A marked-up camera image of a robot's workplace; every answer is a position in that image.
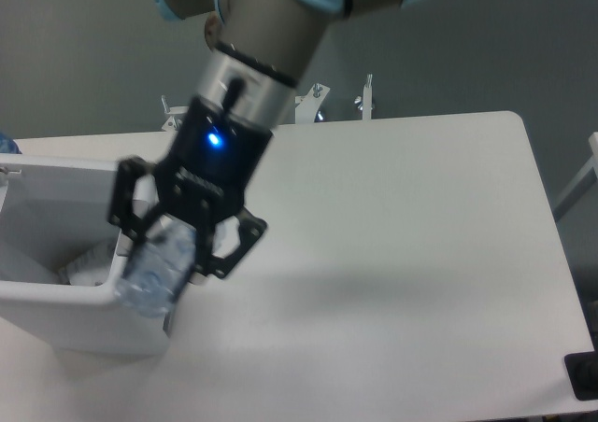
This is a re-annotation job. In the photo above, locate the white bracket right of pedestal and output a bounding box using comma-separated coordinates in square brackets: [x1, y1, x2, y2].
[294, 83, 331, 124]

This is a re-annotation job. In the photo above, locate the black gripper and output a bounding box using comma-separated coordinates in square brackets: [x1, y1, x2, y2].
[107, 96, 273, 285]

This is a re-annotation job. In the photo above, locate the white bracket of pedestal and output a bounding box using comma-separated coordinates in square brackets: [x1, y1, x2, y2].
[161, 95, 189, 132]
[294, 83, 331, 124]

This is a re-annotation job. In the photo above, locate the crushed clear plastic bottle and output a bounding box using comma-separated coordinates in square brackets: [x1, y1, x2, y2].
[115, 217, 196, 318]

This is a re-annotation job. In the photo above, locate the black clamp at table edge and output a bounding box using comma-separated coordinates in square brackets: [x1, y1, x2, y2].
[564, 351, 597, 401]

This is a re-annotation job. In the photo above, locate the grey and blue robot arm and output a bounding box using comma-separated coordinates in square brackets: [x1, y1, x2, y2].
[107, 0, 419, 285]

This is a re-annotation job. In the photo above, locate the white plastic trash can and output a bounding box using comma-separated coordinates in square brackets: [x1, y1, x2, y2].
[1, 154, 170, 356]

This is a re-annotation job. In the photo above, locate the white bracket left of pedestal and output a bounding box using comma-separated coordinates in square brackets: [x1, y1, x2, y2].
[161, 95, 189, 132]

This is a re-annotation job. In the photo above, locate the blue object at left edge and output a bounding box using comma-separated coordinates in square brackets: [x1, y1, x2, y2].
[0, 133, 21, 154]

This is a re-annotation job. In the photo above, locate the white bracket with wing bolt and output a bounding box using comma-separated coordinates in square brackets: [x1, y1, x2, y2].
[354, 73, 375, 120]

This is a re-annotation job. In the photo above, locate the white frame at right edge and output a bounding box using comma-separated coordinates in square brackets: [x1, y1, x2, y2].
[552, 132, 597, 221]

